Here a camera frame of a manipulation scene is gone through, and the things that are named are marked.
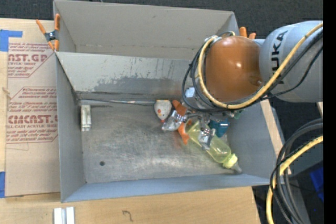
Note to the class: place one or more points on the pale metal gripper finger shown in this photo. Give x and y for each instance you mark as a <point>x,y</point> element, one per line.
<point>206,139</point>
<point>170,123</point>

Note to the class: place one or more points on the white toy chicken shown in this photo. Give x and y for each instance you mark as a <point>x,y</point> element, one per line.
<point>162,108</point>

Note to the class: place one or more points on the orange plastic tool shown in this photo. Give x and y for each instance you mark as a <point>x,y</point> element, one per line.
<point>184,135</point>

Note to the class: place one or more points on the yellow clear baby bottle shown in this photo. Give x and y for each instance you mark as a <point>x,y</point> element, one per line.
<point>220,150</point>

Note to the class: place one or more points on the teal blue box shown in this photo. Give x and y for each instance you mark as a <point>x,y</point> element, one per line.
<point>220,127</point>

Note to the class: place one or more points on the grey metal bin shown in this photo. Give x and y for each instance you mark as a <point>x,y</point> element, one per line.
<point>131,144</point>

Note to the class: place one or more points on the clear plastic block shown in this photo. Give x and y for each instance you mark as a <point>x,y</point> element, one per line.
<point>86,118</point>

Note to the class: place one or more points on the brown cardboard board, red print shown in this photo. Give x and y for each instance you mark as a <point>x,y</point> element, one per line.
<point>29,139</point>

